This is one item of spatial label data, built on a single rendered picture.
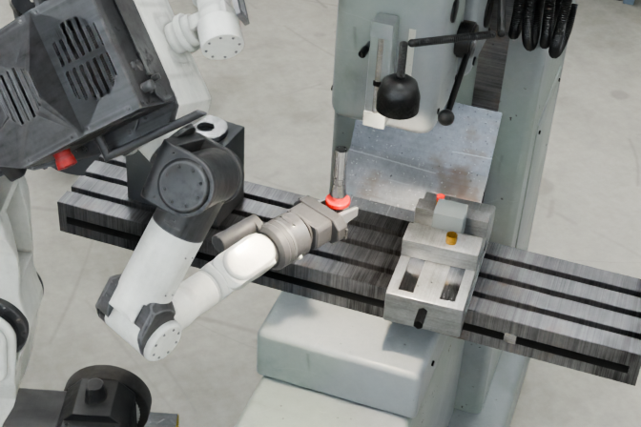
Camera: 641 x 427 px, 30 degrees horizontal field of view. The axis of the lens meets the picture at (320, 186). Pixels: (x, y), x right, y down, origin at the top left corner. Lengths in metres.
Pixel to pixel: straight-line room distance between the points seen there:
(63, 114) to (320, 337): 0.84
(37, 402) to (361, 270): 0.79
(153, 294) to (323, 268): 0.59
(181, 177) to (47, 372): 1.87
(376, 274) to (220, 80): 2.59
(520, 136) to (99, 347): 1.55
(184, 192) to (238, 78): 3.13
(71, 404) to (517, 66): 1.20
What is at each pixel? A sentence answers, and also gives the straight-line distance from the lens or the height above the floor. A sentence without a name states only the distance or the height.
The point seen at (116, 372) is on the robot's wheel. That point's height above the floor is 0.60.
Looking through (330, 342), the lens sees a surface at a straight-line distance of 2.37.
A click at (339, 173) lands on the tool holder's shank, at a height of 1.22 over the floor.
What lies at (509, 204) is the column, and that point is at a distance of 2.79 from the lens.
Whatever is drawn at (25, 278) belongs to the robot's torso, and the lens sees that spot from 2.21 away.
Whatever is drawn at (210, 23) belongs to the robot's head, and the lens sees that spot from 1.84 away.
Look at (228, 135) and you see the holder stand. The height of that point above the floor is 1.15.
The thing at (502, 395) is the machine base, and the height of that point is 0.20.
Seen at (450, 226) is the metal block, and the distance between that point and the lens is 2.36.
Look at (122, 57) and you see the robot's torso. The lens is 1.73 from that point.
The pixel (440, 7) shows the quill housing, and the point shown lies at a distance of 2.06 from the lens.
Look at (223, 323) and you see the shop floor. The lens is 3.72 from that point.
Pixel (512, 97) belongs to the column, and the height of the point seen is 1.17.
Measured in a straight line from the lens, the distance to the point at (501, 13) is 2.04.
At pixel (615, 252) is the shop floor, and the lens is 4.20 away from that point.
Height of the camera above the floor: 2.50
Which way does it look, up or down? 36 degrees down
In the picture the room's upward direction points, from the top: 4 degrees clockwise
